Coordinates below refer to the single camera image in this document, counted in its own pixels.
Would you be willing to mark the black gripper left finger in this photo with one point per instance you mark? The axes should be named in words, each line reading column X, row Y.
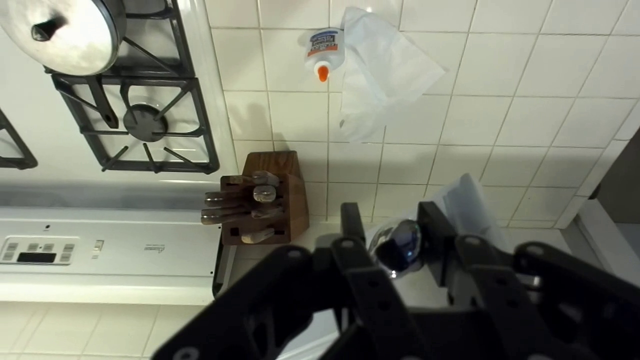
column 293, row 307

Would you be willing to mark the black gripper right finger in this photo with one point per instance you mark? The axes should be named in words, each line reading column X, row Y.
column 533, row 307

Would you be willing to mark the brown wooden knife block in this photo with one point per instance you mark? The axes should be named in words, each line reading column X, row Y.
column 293, row 200

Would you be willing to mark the clear plastic bag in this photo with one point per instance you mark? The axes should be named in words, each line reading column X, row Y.
column 380, row 67
column 470, row 207

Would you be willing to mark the blue glass cup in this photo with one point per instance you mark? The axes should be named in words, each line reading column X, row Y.
column 401, row 245

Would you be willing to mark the white gas range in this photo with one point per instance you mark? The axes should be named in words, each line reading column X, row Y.
column 100, row 247

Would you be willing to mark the black burner grate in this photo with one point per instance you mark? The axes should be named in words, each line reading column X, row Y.
column 12, row 151
column 142, row 120

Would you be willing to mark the white glue bottle orange cap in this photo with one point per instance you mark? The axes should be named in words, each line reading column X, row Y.
column 322, row 52

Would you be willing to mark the steel pot lid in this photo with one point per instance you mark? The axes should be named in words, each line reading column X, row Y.
column 61, row 32

